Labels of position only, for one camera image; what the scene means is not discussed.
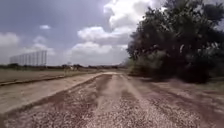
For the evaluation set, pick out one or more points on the pale dirt strip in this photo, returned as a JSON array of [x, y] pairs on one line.
[[30, 91]]

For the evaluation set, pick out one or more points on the distant low tree line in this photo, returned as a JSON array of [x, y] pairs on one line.
[[80, 66]]

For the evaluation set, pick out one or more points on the brown gravel road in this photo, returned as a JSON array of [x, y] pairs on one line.
[[116, 106]]

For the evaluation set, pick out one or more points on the dry grass field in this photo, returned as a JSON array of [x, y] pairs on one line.
[[23, 75]]

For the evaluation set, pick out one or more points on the tall pale fence structure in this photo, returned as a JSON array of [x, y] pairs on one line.
[[30, 59]]

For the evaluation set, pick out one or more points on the large dark green trees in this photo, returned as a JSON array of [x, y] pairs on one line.
[[180, 43]]

